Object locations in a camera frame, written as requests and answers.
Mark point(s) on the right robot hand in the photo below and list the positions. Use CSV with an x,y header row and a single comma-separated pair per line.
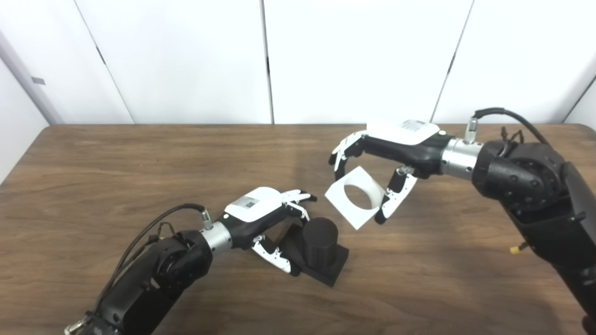
x,y
405,139

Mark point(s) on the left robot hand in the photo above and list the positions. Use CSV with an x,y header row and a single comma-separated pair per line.
x,y
251,204

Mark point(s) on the black peg with square base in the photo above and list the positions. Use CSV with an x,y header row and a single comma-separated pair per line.
x,y
321,242

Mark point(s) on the white square piece with hole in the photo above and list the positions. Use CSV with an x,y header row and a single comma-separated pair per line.
x,y
356,219

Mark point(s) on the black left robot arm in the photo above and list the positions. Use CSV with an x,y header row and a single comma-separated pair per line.
x,y
153,279

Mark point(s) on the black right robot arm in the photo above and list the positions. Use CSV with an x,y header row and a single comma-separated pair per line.
x,y
535,186

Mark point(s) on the small grey wall tag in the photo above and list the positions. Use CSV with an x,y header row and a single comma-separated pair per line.
x,y
38,80

